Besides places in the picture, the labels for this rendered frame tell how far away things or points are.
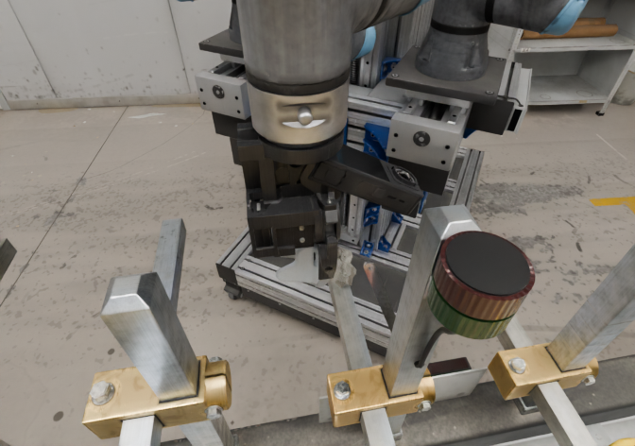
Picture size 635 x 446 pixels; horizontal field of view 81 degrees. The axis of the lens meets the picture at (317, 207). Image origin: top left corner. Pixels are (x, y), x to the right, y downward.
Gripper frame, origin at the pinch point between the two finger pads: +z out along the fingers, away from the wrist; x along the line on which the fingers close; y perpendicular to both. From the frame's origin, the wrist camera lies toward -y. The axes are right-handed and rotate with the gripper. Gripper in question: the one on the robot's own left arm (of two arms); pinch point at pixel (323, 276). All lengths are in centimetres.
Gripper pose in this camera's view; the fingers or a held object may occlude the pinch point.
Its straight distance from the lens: 44.4
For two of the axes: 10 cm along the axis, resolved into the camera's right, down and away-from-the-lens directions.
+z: 0.0, 7.4, 6.7
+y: -9.9, 1.0, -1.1
